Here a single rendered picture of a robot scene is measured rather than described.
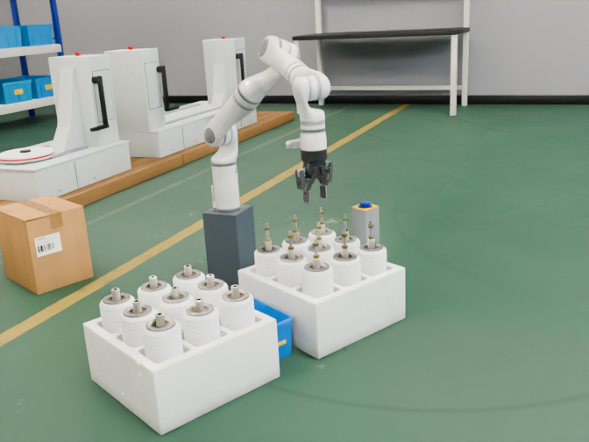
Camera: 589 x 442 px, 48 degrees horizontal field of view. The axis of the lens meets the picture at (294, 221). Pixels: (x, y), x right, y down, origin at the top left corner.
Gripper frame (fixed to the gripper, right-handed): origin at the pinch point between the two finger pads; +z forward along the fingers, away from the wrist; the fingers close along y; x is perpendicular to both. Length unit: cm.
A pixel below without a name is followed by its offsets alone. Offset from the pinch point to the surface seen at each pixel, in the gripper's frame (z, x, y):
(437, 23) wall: -33, 256, 466
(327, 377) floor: 47, -15, -15
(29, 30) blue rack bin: -47, 561, 185
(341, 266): 23.2, -3.1, 6.8
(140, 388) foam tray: 37, 6, -61
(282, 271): 24.9, 11.4, -4.2
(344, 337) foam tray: 43.7, -7.9, 1.8
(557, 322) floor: 47, -50, 56
